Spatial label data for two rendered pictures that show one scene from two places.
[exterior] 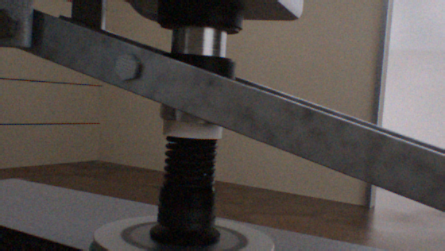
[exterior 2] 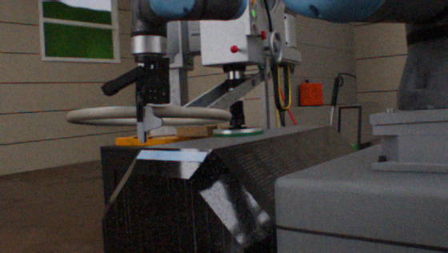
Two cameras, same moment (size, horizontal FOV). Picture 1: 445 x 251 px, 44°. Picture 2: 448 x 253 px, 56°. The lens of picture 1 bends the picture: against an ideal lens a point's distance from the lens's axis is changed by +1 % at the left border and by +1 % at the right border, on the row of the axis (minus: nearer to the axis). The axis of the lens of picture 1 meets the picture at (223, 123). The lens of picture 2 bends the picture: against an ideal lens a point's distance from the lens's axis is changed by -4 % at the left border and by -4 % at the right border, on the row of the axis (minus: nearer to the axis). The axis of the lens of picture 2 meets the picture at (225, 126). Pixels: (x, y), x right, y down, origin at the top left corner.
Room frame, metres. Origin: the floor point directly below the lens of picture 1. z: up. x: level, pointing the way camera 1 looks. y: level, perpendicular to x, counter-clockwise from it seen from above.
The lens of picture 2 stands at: (0.82, -1.85, 0.94)
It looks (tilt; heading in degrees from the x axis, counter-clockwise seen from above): 3 degrees down; 97
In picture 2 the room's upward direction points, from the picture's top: 3 degrees counter-clockwise
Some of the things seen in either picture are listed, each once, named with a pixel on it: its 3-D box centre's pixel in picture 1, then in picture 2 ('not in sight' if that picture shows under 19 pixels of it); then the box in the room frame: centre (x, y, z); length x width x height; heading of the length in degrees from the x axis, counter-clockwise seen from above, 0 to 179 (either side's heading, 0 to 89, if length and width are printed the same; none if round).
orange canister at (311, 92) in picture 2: not in sight; (314, 94); (1.25, 3.32, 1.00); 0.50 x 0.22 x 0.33; 59
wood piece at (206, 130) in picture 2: not in sight; (197, 130); (0.39, 0.45, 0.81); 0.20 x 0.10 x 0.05; 156
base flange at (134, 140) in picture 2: not in sight; (171, 137); (0.20, 0.62, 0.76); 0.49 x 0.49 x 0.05; 58
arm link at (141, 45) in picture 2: not in sight; (149, 48); (0.51, -0.80, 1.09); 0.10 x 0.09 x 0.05; 102
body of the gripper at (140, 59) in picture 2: not in sight; (152, 81); (0.52, -0.80, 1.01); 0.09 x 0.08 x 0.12; 12
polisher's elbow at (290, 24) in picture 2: not in sight; (278, 33); (0.85, 0.66, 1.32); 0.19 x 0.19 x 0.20
